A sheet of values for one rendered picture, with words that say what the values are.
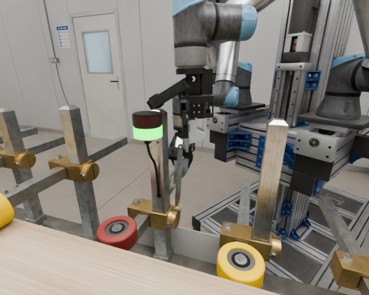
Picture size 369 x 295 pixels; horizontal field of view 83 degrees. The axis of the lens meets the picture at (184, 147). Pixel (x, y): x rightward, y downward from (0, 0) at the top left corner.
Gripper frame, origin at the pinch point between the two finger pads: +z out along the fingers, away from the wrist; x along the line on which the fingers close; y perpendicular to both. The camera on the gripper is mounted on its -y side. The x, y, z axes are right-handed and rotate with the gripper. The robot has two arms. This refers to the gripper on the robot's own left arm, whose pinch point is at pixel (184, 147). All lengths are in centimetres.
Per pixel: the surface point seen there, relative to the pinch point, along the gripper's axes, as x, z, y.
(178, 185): -2.4, 10.3, -2.1
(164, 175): -7.8, 4.3, -5.2
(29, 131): 43, 4, -71
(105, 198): 132, 99, -79
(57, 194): 142, 98, -133
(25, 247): -21.4, 10.8, -31.1
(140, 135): -13.5, -7.8, -8.9
